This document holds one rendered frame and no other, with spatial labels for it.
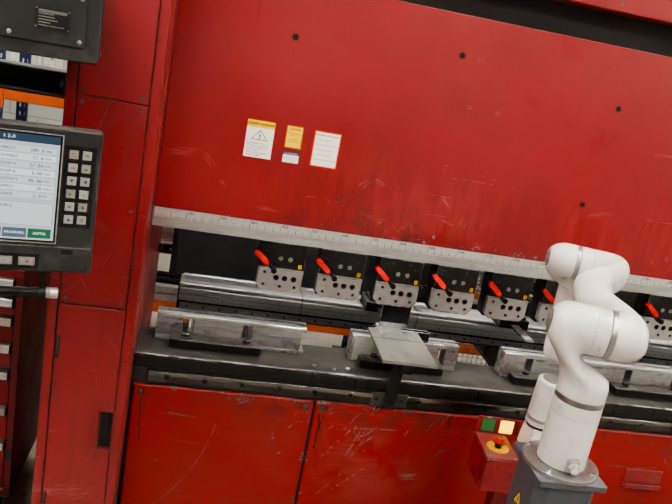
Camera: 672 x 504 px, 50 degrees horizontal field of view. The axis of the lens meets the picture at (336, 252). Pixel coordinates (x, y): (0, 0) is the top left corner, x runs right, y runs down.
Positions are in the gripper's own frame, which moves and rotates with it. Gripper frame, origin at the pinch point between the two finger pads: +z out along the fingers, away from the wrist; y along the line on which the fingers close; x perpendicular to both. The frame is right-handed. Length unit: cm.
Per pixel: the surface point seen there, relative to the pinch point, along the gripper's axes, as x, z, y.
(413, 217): -46, -64, -36
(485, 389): -10.3, -11.5, -23.1
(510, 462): -7.4, -3.8, 6.0
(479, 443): -15.0, -3.0, -3.2
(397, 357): -46, -25, -12
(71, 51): -145, -105, 13
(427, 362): -36.3, -25.2, -11.0
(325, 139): -79, -85, -35
